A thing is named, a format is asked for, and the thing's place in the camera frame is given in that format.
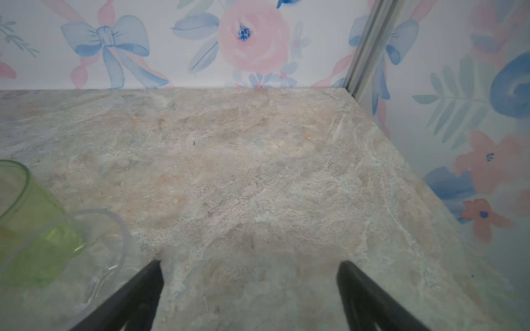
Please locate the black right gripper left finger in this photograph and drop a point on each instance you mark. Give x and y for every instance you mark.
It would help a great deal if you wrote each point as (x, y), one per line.
(132, 307)

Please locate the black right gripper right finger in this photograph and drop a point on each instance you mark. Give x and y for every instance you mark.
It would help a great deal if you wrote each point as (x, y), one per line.
(367, 306)

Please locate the clear plastic cup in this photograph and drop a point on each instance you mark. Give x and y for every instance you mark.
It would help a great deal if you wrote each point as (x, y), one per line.
(109, 259)

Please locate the green plastic cup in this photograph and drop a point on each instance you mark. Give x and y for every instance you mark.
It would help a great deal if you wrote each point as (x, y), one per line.
(36, 242)

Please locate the aluminium corner post right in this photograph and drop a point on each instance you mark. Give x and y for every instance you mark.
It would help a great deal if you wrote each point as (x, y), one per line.
(374, 35)

